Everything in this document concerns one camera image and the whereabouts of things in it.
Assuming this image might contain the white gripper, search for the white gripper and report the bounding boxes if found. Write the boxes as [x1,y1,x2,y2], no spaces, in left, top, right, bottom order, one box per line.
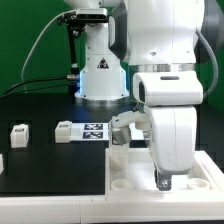
[110,106,197,191]

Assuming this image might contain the white square table top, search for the white square table top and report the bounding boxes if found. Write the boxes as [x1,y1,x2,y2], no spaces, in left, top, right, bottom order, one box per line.
[106,148,222,193]

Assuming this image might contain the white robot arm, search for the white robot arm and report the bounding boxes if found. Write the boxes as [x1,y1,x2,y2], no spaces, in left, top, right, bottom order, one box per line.
[65,0,224,191]

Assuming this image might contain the white tag sheet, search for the white tag sheet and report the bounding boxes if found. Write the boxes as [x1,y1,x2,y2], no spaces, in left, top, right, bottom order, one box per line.
[70,123,113,141]

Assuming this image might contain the white block at left edge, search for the white block at left edge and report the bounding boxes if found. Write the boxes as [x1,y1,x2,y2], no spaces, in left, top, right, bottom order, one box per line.
[0,154,4,175]

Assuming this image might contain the white right fence rail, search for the white right fence rail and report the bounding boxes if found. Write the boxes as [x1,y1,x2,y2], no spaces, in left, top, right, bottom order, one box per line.
[194,151,224,193]

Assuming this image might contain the white fence rail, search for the white fence rail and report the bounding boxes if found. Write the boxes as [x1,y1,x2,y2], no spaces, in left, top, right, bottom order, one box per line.
[194,151,224,193]
[0,193,224,224]

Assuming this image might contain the white front fence rail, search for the white front fence rail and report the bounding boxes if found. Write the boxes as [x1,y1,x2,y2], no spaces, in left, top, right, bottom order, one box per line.
[0,193,224,224]

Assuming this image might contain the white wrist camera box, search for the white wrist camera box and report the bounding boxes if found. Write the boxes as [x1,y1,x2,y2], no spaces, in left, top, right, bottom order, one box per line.
[133,71,203,106]

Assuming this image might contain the grey corrugated arm cable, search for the grey corrugated arm cable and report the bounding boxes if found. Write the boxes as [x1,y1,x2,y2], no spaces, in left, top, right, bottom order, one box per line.
[195,29,220,99]

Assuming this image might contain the black cables on table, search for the black cables on table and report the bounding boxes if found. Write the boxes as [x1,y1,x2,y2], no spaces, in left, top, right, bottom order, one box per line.
[0,77,81,100]

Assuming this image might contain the black camera on stand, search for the black camera on stand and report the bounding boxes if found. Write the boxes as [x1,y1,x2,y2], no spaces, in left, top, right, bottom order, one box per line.
[57,8,108,38]

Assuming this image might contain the grey camera cable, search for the grey camera cable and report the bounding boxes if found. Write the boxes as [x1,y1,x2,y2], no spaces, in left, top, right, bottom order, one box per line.
[20,12,69,83]

